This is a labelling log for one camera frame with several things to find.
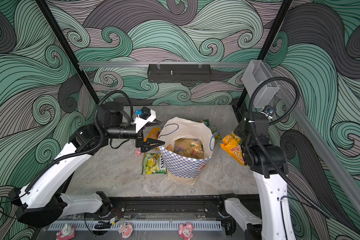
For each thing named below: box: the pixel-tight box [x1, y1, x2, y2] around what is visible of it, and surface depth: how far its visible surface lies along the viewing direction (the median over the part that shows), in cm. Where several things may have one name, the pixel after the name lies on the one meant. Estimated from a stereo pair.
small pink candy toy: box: [134, 149, 142, 157], surface depth 94 cm
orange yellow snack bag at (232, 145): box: [220, 132, 246, 166], surface depth 57 cm
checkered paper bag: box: [158, 117, 215, 186], surface depth 76 cm
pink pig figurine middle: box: [118, 222, 133, 239], surface depth 67 cm
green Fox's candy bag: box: [141, 153, 167, 175], surface depth 88 cm
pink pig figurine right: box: [178, 222, 194, 240], surface depth 66 cm
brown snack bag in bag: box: [174, 138, 204, 159], surface depth 92 cm
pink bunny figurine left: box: [56, 223, 76, 240], surface depth 63 cm
